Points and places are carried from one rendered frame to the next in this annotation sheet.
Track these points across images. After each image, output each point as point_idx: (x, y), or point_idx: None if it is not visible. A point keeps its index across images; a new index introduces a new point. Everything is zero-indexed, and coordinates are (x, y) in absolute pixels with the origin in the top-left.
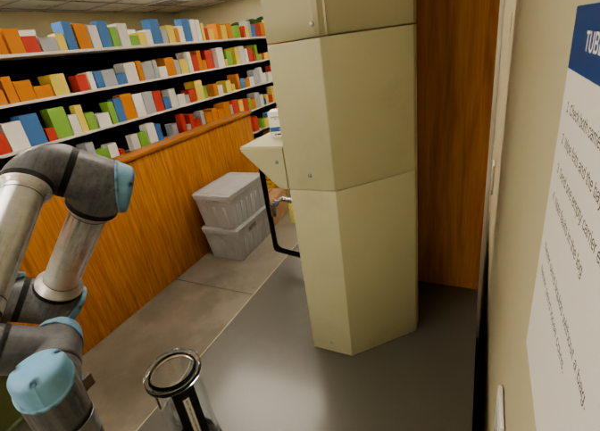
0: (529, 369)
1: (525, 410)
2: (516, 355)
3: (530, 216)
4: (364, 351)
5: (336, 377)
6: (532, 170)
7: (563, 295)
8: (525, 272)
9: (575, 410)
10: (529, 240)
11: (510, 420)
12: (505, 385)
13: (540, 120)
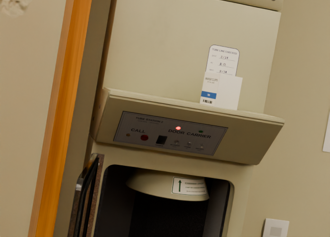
0: (326, 157)
1: (328, 171)
2: (296, 175)
3: (296, 116)
4: None
5: None
6: (288, 100)
7: None
8: (297, 138)
9: None
10: (300, 124)
11: (298, 205)
12: (271, 212)
13: (295, 80)
